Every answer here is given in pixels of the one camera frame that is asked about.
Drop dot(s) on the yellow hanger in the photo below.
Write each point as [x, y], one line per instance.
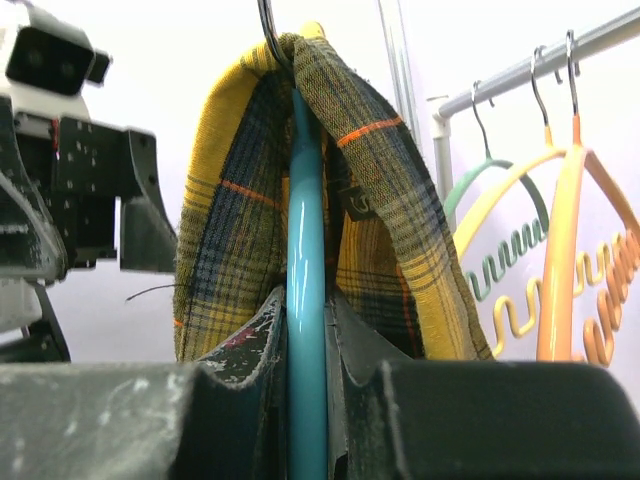
[521, 240]

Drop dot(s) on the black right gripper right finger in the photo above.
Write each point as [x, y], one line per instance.
[393, 417]

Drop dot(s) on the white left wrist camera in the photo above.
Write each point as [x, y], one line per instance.
[45, 62]

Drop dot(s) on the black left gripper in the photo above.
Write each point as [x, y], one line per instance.
[75, 192]

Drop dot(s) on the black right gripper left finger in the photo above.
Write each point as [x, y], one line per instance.
[220, 417]

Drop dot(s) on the white metal clothes rack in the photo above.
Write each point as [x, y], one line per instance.
[546, 60]

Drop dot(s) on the blue hanger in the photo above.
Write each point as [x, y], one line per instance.
[307, 456]

